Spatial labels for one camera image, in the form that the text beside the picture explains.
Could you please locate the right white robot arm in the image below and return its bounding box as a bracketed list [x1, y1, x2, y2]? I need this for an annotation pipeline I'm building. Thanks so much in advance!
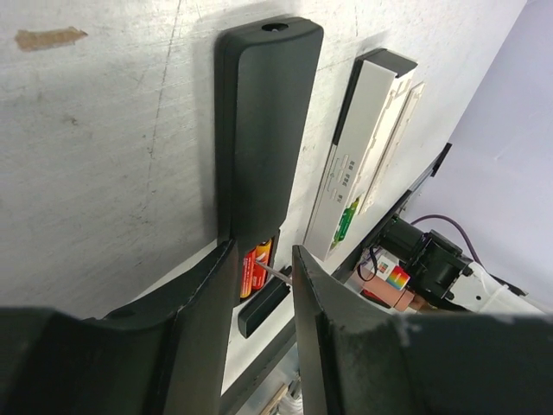
[352, 215, 544, 315]

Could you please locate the brown tape patch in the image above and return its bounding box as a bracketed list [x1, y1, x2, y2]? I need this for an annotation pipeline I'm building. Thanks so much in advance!
[15, 27, 88, 52]

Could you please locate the white remote control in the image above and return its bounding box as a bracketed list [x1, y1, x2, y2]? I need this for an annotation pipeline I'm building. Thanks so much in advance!
[303, 48, 417, 260]

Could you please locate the black remote control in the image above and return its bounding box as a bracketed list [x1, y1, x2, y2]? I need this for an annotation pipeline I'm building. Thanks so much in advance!
[213, 16, 325, 303]

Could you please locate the black battery cover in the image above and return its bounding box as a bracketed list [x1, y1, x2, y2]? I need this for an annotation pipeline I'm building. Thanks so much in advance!
[238, 277, 290, 338]

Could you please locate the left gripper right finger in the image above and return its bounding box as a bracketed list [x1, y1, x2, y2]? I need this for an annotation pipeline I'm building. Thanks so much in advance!
[292, 246, 552, 414]

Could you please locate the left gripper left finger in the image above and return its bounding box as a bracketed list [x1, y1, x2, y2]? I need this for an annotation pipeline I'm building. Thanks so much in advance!
[1, 241, 238, 414]

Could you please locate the white battery cover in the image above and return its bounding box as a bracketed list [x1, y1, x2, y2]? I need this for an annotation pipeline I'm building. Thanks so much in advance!
[358, 82, 426, 214]

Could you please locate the green battery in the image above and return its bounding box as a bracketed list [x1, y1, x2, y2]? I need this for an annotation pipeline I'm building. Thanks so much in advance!
[330, 197, 359, 250]

